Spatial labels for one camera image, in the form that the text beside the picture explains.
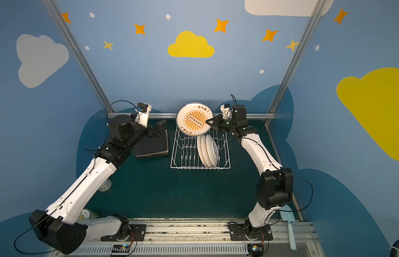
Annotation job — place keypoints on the right small circuit board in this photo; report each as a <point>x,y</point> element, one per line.
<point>255,250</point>

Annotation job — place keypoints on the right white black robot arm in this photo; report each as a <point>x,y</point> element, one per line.
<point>275,185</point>

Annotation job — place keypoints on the left small circuit board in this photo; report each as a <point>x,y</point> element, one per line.
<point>121,250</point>

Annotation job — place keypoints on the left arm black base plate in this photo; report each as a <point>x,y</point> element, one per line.
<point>136,233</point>

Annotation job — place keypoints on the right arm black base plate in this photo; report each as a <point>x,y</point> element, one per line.
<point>242,232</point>

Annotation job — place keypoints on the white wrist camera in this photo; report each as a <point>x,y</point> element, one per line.
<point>226,111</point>
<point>143,114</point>

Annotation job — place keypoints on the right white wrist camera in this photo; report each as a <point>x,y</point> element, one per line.
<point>226,111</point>

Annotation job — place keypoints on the small circuit board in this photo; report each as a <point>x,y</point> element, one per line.
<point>255,250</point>
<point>121,250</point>

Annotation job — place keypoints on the round clear lidded container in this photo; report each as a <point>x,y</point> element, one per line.
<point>86,215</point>

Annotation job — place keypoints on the light blue toy spatula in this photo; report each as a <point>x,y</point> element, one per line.
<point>286,214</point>

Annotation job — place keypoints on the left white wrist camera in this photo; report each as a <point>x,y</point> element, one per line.
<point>143,114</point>

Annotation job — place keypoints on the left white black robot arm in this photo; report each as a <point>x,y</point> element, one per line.
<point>58,225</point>

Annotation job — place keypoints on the aluminium rail base frame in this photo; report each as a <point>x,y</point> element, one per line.
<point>207,238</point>

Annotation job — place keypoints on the white wire dish rack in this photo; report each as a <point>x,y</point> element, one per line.
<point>185,153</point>

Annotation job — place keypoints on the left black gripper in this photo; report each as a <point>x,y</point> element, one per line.
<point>155,130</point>

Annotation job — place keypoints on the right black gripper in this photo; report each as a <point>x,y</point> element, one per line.
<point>219,121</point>

